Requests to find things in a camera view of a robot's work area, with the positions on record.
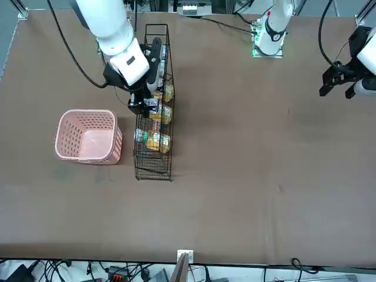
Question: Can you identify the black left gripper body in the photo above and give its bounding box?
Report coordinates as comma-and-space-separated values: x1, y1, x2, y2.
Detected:
334, 58, 367, 85

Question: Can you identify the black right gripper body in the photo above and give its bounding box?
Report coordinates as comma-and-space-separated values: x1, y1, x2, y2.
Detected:
128, 83, 152, 102

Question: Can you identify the pink plastic basket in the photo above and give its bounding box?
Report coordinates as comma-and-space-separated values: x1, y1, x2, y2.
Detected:
53, 109, 123, 165

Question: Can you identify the left wrist black box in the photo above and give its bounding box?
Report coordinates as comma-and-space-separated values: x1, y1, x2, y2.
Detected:
348, 25, 373, 57

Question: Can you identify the aluminium profile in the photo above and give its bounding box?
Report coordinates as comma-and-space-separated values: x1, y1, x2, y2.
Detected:
16, 0, 29, 20
354, 0, 376, 25

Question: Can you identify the white power strip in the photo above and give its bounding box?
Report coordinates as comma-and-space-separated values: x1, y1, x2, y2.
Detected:
181, 2, 198, 16

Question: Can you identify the orange black device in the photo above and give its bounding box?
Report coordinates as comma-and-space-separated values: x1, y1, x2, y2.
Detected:
106, 266, 130, 282

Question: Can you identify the grey foot pedal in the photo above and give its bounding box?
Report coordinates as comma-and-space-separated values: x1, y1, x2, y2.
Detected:
152, 270, 170, 282

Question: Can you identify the metal rod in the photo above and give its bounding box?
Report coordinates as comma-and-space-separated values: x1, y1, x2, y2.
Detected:
274, 274, 359, 282

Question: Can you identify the black power adapter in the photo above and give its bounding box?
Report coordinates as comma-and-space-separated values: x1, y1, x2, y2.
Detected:
5, 263, 33, 282

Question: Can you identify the wrist camera black bracket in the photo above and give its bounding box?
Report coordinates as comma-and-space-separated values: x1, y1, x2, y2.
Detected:
145, 37, 165, 93

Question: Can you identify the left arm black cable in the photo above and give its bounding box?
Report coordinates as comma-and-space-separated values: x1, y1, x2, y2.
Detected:
318, 0, 338, 67

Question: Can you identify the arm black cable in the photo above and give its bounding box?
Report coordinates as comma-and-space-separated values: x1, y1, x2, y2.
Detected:
318, 0, 338, 67
46, 0, 109, 89

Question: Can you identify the black wire shelf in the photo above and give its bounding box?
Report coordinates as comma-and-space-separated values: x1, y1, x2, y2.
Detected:
133, 23, 177, 182

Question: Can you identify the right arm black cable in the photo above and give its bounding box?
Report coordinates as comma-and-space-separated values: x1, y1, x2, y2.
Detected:
46, 0, 109, 89

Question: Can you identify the black cable across table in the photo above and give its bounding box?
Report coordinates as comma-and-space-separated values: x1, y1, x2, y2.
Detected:
199, 16, 256, 33

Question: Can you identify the aluminium upright post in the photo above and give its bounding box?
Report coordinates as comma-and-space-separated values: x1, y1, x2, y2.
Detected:
170, 249, 195, 282

